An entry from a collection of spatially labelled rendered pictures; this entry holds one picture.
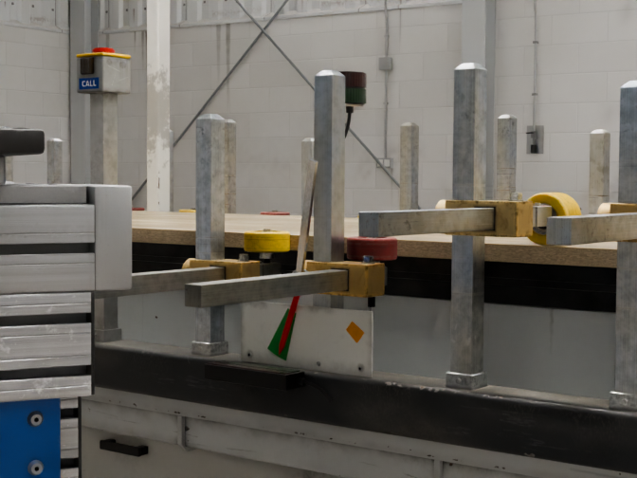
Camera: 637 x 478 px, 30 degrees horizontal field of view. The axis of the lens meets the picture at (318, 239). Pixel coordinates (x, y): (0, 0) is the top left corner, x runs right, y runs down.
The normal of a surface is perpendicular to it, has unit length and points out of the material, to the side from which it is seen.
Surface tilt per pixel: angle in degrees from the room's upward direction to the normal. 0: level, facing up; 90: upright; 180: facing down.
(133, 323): 90
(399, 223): 90
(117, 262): 90
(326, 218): 90
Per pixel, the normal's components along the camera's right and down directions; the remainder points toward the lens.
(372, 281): 0.80, 0.04
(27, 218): 0.44, 0.05
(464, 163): -0.60, 0.04
